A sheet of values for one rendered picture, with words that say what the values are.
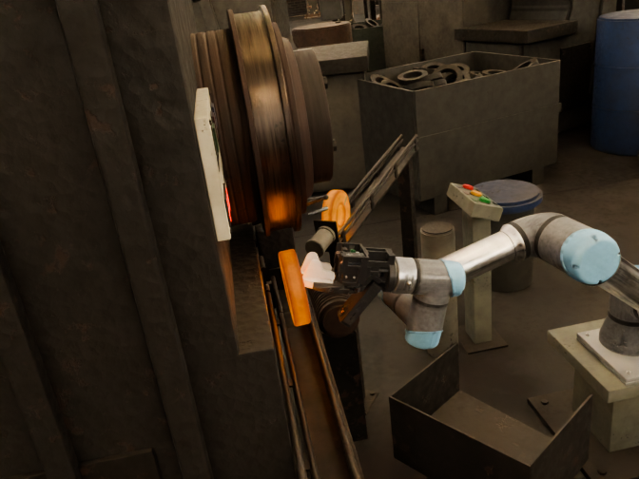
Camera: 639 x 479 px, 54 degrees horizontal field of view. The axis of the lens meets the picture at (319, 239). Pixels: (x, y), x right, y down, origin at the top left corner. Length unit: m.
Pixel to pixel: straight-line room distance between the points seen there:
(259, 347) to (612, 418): 1.26
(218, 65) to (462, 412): 0.79
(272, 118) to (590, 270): 0.77
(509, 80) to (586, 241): 2.45
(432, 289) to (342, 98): 2.83
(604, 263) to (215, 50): 0.93
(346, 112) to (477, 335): 2.00
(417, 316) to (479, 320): 1.16
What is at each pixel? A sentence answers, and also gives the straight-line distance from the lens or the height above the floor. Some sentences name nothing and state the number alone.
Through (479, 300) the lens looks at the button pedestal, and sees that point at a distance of 2.43.
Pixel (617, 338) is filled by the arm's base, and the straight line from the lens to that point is 1.96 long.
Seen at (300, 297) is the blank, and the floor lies 0.84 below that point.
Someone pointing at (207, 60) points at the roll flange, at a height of 1.27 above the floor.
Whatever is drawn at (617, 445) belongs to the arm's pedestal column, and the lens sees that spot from 2.09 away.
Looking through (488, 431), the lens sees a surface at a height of 0.60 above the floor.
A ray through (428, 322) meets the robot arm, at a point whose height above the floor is 0.71.
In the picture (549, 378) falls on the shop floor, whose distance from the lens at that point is 2.38.
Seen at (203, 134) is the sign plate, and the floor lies 1.22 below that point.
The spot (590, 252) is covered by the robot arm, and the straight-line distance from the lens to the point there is 1.47.
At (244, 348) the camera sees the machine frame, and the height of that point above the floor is 0.87.
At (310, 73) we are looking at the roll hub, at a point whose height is 1.22.
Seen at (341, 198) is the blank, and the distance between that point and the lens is 1.92.
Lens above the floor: 1.41
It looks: 23 degrees down
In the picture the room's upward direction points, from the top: 7 degrees counter-clockwise
